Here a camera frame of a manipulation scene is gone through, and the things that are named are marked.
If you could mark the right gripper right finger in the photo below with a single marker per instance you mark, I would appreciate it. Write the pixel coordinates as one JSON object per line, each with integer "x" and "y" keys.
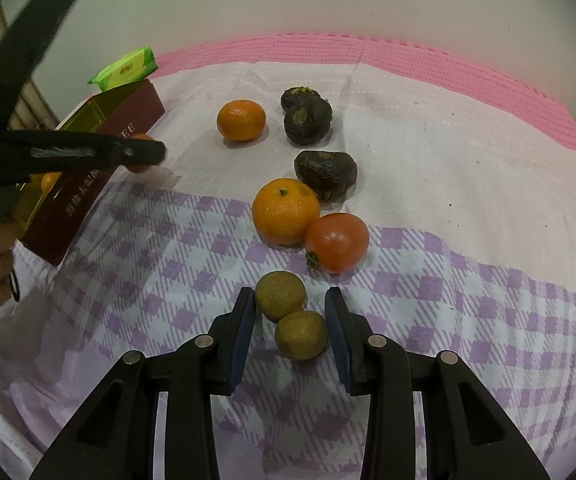
{"x": 468, "y": 435}

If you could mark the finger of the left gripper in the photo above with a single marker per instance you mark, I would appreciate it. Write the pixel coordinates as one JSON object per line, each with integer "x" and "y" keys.
{"x": 26, "y": 44}
{"x": 36, "y": 151}

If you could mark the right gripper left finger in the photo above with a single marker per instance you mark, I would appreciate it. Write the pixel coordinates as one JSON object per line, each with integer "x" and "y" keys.
{"x": 112, "y": 434}

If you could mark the oval orange mandarin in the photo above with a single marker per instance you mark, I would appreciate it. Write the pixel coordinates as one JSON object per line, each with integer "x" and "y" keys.
{"x": 43, "y": 182}

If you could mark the small red tomato with stem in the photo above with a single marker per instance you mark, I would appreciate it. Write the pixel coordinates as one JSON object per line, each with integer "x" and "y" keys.
{"x": 139, "y": 168}

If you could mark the dark passion fruit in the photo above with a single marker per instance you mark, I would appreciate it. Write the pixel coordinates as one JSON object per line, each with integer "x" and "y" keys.
{"x": 329, "y": 174}
{"x": 292, "y": 95}
{"x": 308, "y": 120}

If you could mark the green tissue pack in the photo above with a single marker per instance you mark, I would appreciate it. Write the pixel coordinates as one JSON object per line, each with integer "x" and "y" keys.
{"x": 132, "y": 67}

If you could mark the right brown longan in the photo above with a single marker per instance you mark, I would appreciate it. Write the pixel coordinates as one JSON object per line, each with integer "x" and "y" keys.
{"x": 301, "y": 335}

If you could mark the brown longan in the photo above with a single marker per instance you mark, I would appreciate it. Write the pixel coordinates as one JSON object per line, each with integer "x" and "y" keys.
{"x": 301, "y": 335}
{"x": 278, "y": 294}

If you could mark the left brown longan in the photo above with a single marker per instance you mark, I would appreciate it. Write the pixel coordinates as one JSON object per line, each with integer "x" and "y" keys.
{"x": 278, "y": 294}

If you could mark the pink and purple tablecloth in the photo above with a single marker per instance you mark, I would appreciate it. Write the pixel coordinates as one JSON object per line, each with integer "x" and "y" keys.
{"x": 466, "y": 179}

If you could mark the rattan chair frame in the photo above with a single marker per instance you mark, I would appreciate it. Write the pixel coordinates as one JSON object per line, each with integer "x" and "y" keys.
{"x": 31, "y": 110}

